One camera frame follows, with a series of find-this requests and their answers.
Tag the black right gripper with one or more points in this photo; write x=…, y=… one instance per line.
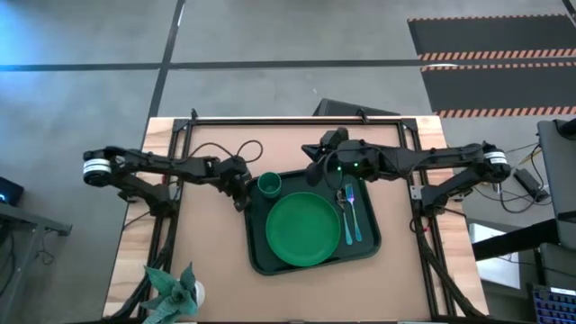
x=333, y=159

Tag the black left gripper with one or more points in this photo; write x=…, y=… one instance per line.
x=231, y=173

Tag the green plastic cup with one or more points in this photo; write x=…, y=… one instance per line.
x=270, y=184

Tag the iridescent metal fork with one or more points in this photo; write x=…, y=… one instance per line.
x=353, y=211

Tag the green plastic plate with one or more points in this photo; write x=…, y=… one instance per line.
x=302, y=229

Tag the iridescent metal spoon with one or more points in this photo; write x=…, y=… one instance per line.
x=345, y=222

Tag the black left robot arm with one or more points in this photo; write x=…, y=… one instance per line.
x=171, y=166

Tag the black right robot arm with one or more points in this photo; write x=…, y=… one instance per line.
x=441, y=157

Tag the dark green plastic tray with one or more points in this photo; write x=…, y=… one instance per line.
x=362, y=252

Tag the black table clamp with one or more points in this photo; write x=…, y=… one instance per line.
x=362, y=114
x=193, y=113

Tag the white plant pot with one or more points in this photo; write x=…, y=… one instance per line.
x=201, y=292

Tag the green leafy plant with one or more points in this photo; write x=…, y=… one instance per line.
x=173, y=297

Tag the black floor mat orange stripes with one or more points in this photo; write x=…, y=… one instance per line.
x=495, y=87
x=490, y=33

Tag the white box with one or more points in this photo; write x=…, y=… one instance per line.
x=495, y=270

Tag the black power adapter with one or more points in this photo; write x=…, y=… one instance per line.
x=531, y=184

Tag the grey desk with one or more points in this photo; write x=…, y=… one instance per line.
x=27, y=216

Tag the black device with blue light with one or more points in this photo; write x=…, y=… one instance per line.
x=11, y=191

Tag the grey equipment case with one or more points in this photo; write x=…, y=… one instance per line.
x=562, y=180

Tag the backlit keyboard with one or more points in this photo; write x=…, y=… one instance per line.
x=555, y=308

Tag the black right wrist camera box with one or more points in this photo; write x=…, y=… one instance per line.
x=335, y=136

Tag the black aluminium table frame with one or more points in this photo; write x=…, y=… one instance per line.
x=292, y=121

